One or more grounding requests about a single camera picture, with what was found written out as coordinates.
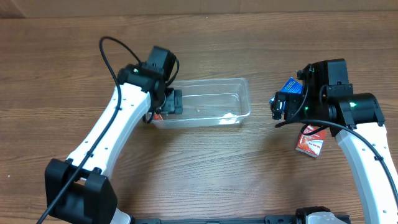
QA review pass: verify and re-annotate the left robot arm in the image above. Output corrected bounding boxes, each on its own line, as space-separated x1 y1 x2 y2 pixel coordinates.
39 46 183 223

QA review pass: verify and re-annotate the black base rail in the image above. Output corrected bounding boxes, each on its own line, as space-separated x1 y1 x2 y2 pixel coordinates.
132 215 309 224

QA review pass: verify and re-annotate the blue box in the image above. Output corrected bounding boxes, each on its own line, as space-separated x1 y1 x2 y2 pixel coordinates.
280 77 303 94

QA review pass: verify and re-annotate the clear plastic container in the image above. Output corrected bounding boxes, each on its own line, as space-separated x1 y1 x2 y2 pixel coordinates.
152 78 251 129

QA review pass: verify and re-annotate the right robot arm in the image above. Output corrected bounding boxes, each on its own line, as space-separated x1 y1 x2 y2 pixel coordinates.
271 58 397 223

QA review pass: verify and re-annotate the red and white box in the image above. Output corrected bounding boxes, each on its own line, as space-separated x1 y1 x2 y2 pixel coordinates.
295 124 326 157

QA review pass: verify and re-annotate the orange bottle white cap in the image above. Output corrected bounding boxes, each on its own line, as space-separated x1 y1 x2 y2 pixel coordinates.
153 113 164 121

